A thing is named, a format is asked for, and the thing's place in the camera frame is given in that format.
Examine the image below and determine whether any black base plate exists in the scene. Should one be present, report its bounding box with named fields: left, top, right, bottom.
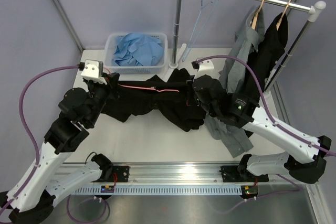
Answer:
left=219, top=165, right=269, bottom=183
left=95, top=165, right=130, bottom=183

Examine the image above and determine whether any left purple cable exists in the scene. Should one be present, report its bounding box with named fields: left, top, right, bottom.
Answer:
left=0, top=65, right=111, bottom=222

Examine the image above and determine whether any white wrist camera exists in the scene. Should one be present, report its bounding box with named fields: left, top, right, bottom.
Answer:
left=191, top=60, right=215, bottom=73
left=78, top=60, right=107, bottom=85

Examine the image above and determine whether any black shirt on wooden hanger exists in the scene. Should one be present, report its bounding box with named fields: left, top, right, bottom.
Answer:
left=237, top=13, right=288, bottom=102

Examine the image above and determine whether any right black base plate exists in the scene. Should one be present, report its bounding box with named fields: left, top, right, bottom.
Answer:
left=219, top=165, right=269, bottom=183

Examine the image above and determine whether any black shirt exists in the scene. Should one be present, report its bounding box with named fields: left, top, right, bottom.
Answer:
left=237, top=13, right=288, bottom=102
left=102, top=68, right=206, bottom=132

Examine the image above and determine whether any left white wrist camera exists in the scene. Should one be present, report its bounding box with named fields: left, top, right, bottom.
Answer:
left=78, top=60, right=107, bottom=85

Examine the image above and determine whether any pink wire hanger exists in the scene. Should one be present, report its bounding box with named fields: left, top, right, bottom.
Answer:
left=102, top=67, right=191, bottom=106

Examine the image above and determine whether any purple cable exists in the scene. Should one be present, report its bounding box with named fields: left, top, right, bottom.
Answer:
left=196, top=55, right=336, bottom=214
left=0, top=65, right=111, bottom=222

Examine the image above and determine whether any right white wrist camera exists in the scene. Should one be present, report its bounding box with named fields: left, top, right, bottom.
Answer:
left=191, top=60, right=215, bottom=73

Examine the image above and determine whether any metal clothes rack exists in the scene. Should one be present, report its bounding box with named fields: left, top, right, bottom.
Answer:
left=163, top=0, right=327, bottom=92

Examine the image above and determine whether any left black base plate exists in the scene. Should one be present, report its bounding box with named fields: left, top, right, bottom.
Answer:
left=95, top=165, right=130, bottom=183

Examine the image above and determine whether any wooden hanger with black shirt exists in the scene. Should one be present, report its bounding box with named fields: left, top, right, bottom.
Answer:
left=276, top=0, right=292, bottom=30

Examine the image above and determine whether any grey shirt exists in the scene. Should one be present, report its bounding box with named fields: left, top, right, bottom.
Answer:
left=204, top=6, right=265, bottom=157

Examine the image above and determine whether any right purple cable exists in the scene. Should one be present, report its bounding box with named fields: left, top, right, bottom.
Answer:
left=196, top=55, right=336, bottom=214

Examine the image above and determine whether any light blue shirt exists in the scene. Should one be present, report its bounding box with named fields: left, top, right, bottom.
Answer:
left=111, top=33, right=164, bottom=67

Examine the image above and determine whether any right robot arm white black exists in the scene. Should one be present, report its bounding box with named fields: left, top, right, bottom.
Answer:
left=192, top=75, right=331, bottom=184

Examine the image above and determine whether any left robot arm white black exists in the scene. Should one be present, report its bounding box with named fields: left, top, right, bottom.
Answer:
left=1, top=73, right=119, bottom=223

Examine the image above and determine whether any aluminium mounting rail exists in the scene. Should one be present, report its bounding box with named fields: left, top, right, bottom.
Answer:
left=34, top=162, right=319, bottom=184

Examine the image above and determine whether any blue wire hanger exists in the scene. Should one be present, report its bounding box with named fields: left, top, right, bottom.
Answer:
left=181, top=0, right=219, bottom=62

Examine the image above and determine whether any white plastic basket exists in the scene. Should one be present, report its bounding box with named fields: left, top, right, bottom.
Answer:
left=103, top=33, right=167, bottom=74

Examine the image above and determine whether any wooden hanger with grey shirt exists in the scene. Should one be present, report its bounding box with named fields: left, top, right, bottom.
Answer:
left=251, top=0, right=265, bottom=30

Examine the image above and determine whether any white slotted cable duct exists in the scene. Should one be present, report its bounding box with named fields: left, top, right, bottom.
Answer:
left=71, top=184, right=243, bottom=196

